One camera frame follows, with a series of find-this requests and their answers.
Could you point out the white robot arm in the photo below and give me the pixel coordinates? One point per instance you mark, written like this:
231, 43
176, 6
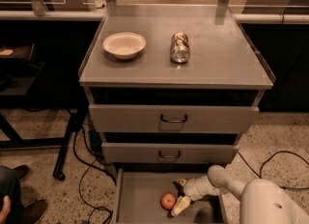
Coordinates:
260, 201

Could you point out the red apple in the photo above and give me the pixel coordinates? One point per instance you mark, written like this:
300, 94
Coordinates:
168, 200

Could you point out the brown shoe upper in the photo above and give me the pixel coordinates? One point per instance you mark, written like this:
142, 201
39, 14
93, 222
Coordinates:
22, 172

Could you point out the bottom grey drawer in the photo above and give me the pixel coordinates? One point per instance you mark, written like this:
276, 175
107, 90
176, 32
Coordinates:
138, 197

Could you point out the person hand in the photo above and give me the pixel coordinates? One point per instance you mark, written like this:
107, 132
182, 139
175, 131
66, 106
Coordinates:
4, 212

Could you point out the brown shoe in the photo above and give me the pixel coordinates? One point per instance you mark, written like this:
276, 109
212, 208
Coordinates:
22, 172
34, 212

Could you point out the white bowl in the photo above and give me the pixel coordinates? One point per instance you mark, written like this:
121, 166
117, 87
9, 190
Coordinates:
125, 45

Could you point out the grey drawer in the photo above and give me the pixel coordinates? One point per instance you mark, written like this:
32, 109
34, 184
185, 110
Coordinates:
138, 197
172, 118
169, 153

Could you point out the brown shoe lower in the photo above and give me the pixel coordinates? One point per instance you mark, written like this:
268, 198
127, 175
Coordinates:
34, 212

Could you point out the middle grey drawer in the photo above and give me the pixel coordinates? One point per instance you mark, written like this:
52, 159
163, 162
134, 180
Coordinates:
169, 153

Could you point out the crushed soda can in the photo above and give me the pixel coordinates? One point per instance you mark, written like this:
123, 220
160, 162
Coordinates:
179, 49

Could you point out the person leg in jeans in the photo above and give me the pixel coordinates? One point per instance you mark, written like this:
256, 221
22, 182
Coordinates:
10, 186

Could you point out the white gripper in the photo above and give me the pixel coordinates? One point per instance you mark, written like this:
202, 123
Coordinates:
192, 191

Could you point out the top grey drawer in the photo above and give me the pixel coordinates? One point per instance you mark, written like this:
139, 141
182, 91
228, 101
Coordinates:
172, 118

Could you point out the grey drawer cabinet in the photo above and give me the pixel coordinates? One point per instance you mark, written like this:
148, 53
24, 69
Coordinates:
172, 84

